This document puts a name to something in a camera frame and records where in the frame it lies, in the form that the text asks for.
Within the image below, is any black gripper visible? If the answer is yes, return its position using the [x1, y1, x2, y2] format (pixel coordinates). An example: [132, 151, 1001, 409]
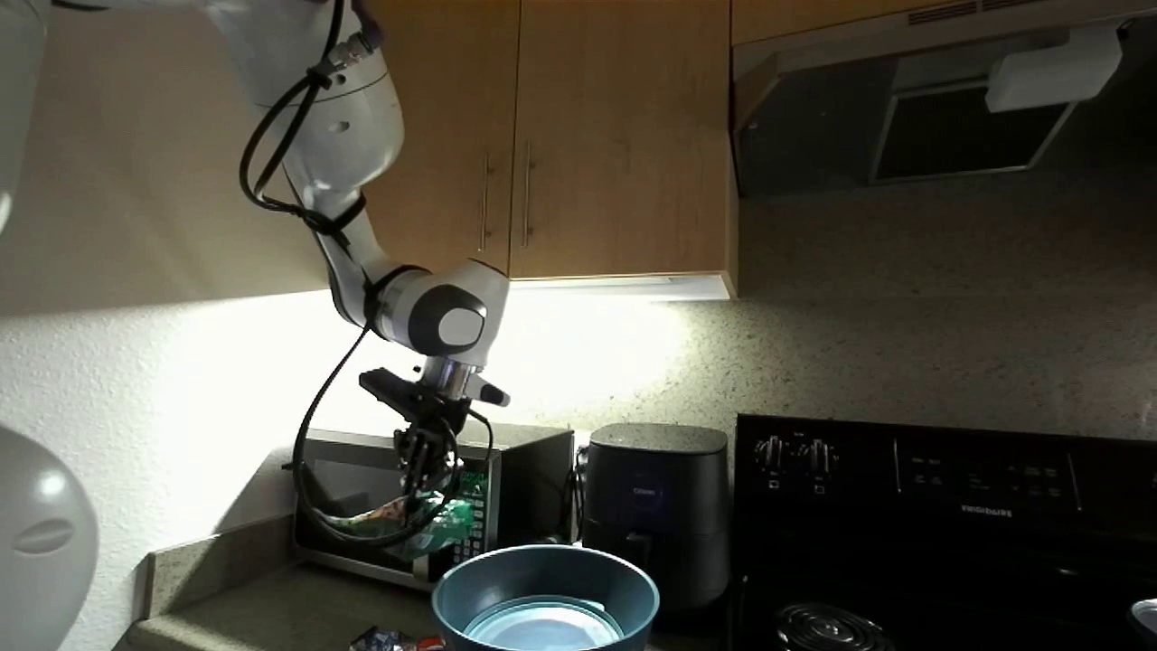
[388, 395, 476, 512]

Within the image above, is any green pistachio wrapper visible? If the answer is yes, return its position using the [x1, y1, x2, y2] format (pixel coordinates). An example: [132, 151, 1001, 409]
[320, 483, 487, 560]

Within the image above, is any blue snack wrapper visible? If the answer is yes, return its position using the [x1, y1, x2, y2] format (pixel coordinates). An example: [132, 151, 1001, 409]
[347, 622, 418, 651]

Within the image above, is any teal bowl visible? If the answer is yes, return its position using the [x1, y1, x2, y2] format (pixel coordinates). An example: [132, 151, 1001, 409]
[430, 537, 665, 651]

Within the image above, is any stainless steel microwave oven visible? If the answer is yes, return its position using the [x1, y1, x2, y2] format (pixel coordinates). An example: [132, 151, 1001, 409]
[287, 423, 577, 593]

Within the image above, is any under-cabinet light strip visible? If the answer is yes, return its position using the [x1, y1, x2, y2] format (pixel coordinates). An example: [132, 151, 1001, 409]
[504, 267, 739, 308]

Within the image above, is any wooden upper cabinet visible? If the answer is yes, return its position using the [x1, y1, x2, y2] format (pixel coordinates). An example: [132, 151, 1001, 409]
[359, 0, 739, 290]

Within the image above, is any frying pan with glass lid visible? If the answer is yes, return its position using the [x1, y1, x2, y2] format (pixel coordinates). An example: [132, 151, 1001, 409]
[774, 600, 896, 651]

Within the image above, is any black electric stove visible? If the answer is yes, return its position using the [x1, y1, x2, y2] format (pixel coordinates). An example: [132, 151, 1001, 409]
[727, 411, 1157, 651]

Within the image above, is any range hood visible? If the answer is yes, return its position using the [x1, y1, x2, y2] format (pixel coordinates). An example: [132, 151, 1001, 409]
[729, 0, 1157, 201]

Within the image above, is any short wooden cabinet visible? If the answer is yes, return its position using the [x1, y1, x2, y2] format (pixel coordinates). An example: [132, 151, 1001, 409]
[727, 0, 1157, 51]

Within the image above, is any white box on hood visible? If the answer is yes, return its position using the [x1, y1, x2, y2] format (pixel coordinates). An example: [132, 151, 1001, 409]
[984, 26, 1125, 118]

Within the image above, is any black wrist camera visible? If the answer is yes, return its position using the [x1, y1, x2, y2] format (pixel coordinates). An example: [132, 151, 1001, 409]
[359, 364, 428, 419]

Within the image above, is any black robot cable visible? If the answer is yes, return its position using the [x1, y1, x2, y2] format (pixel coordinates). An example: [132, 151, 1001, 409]
[235, 0, 500, 549]

